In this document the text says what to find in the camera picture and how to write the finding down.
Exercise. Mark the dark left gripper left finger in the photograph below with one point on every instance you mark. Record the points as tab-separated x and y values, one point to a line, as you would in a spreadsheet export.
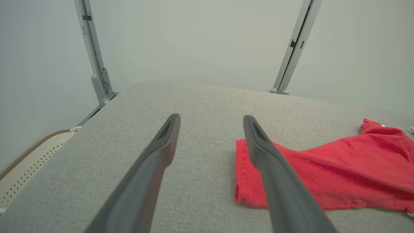
148	181

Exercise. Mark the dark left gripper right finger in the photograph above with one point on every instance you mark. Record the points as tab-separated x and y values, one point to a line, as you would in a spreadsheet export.
284	194

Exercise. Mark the red and white shorts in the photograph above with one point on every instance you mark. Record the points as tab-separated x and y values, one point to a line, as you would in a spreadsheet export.
339	168

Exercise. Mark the cream perforated laundry basket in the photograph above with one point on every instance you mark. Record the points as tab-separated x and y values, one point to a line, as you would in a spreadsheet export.
29	165

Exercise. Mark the grey metal frame with caster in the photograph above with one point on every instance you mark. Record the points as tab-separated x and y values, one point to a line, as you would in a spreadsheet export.
97	71

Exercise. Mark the grey metal frame post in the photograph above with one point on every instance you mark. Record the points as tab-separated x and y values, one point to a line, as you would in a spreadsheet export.
294	48

